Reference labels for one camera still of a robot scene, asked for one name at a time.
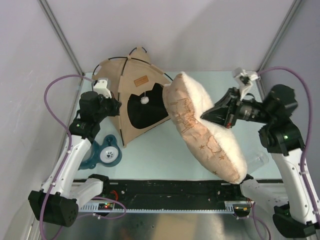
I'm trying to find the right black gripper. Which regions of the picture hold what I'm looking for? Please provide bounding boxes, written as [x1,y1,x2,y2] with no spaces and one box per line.
[197,86,273,128]

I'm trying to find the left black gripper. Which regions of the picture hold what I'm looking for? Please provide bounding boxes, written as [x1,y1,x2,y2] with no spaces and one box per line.
[94,91,121,122]

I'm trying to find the black tent pole front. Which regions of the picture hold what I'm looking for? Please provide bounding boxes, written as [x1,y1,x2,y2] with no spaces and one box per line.
[116,46,150,147]

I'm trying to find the beige fabric pet tent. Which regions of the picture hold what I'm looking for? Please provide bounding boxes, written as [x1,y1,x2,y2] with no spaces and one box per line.
[92,46,173,147]

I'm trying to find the cream fluffy cushion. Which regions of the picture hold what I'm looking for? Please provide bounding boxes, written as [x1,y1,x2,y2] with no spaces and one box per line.
[162,72,248,184]

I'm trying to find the clear plastic water bottle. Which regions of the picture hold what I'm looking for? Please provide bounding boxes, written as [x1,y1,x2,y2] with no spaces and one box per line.
[246,151,269,174]

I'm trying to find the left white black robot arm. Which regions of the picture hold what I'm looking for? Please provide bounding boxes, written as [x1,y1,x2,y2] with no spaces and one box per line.
[28,89,121,227]

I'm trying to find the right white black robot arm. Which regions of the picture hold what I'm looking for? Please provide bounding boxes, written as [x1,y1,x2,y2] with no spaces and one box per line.
[201,84,320,239]

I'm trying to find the white pompom toy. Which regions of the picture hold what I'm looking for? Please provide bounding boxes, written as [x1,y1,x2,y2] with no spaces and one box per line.
[140,96,150,105]

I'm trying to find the white paw print bowl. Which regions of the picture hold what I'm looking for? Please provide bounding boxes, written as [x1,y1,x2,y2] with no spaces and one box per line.
[99,146,119,164]

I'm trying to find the teal double bowl stand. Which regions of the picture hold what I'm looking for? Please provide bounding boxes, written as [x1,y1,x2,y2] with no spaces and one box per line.
[78,134,123,170]

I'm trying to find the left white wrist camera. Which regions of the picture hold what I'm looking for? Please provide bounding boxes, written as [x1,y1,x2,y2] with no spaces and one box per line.
[93,78,112,99]

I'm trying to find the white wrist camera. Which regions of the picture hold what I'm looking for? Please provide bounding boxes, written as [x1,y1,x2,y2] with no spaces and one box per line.
[93,78,112,99]
[232,67,260,101]

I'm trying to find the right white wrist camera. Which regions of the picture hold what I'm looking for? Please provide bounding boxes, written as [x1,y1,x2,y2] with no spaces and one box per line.
[232,67,260,101]

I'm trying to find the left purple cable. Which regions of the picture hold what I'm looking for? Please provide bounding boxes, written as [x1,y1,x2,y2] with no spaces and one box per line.
[39,74,95,240]

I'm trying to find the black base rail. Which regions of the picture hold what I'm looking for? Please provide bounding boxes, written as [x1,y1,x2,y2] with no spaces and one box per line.
[99,179,247,211]

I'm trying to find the white slotted cable duct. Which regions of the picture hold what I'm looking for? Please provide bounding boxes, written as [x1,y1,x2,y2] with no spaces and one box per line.
[77,201,237,214]

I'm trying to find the left aluminium frame post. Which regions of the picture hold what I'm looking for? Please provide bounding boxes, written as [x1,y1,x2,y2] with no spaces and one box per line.
[37,0,84,75]

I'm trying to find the aluminium frame post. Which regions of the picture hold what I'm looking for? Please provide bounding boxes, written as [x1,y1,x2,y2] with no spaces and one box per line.
[37,0,84,75]
[257,0,304,71]

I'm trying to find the right aluminium frame post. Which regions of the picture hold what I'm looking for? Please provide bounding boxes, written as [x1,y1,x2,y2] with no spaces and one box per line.
[257,0,304,71]

